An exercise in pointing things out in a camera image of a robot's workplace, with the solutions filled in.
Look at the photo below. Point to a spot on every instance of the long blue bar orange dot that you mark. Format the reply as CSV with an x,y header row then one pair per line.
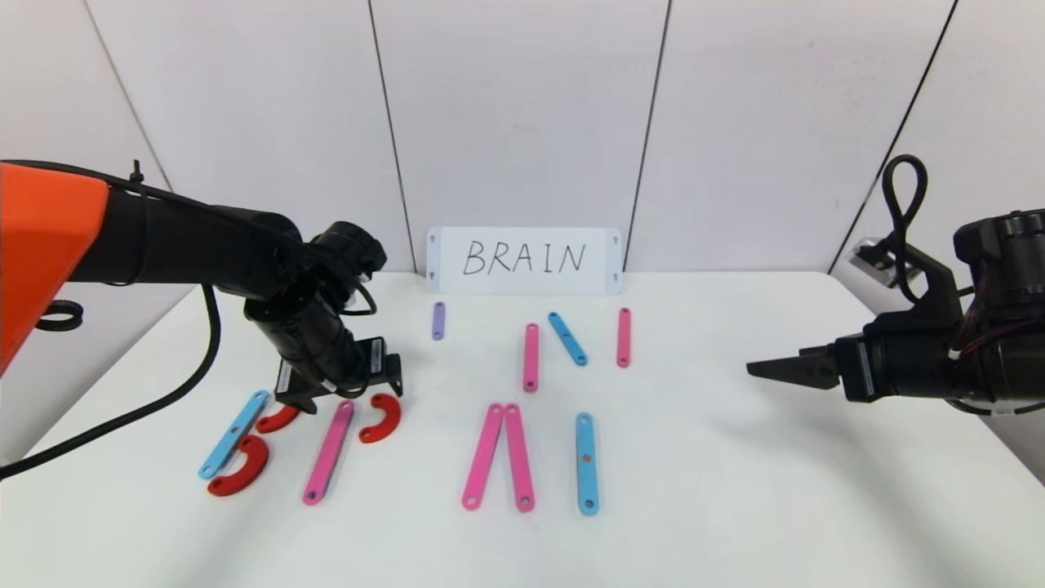
x,y
587,478

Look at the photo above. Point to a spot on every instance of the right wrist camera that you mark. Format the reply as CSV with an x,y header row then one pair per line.
x,y
872,255

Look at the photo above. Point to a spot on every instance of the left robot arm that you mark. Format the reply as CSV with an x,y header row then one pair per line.
x,y
163,237

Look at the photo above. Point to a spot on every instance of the short pink bar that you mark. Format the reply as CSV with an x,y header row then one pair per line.
x,y
624,338

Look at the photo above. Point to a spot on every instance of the medium red arc piece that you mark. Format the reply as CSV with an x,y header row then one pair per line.
x,y
276,422

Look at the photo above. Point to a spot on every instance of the black right camera bracket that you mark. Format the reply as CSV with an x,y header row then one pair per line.
x,y
939,283

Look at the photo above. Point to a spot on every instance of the white BRAIN sign card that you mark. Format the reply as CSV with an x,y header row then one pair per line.
x,y
522,284

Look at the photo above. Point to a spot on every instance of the short purple bar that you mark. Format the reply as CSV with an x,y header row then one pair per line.
x,y
438,321

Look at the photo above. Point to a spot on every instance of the large red arc piece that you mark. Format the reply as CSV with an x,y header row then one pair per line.
x,y
253,469

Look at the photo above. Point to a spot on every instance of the short blue bar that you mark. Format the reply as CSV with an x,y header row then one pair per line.
x,y
567,338

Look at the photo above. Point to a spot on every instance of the small red arc piece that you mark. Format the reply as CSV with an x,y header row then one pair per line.
x,y
390,420

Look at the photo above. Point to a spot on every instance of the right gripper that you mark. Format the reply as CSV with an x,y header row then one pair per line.
x,y
859,366

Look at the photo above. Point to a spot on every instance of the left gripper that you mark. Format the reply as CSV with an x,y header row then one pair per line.
x,y
333,379

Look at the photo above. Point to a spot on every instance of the long pink bar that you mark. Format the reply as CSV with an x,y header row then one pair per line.
x,y
483,456
329,452
531,359
519,457

